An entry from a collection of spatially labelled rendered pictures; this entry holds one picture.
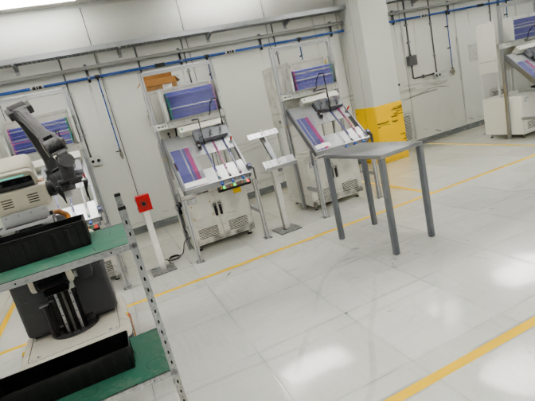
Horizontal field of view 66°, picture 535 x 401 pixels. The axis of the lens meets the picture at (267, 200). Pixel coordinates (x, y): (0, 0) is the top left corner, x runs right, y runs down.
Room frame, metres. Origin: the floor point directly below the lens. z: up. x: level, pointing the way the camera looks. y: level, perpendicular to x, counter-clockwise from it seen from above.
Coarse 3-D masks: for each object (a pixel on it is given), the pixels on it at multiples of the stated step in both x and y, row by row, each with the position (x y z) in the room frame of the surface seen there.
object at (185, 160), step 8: (176, 152) 4.18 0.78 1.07; (184, 152) 4.19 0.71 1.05; (192, 152) 4.20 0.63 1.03; (176, 160) 4.11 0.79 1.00; (184, 160) 4.11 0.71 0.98; (192, 160) 4.12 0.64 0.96; (184, 168) 4.04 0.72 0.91; (192, 168) 4.05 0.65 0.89; (200, 168) 4.05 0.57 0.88; (184, 176) 3.97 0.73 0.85; (192, 176) 3.97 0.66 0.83; (200, 176) 3.98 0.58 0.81; (184, 184) 3.90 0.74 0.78; (192, 184) 3.90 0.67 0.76; (200, 184) 3.91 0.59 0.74
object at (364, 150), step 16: (368, 144) 3.58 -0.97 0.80; (384, 144) 3.39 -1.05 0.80; (400, 144) 3.21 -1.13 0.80; (416, 144) 3.13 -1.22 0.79; (384, 160) 2.96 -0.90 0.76; (368, 176) 3.74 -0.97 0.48; (384, 176) 2.95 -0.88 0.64; (368, 192) 3.74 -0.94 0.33; (384, 192) 2.97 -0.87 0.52; (336, 208) 3.54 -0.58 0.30; (432, 224) 3.15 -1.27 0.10
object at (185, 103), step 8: (192, 88) 4.43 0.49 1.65; (200, 88) 4.43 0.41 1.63; (208, 88) 4.46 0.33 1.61; (168, 96) 4.32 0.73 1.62; (176, 96) 4.34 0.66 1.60; (184, 96) 4.37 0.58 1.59; (192, 96) 4.40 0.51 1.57; (200, 96) 4.43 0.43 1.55; (208, 96) 4.45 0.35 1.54; (168, 104) 4.31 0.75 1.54; (176, 104) 4.34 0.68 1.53; (184, 104) 4.37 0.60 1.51; (192, 104) 4.39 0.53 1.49; (200, 104) 4.42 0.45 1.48; (208, 104) 4.45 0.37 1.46; (216, 104) 4.47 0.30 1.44; (176, 112) 4.33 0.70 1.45; (184, 112) 4.36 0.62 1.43; (192, 112) 4.38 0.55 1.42; (200, 112) 4.41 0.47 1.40
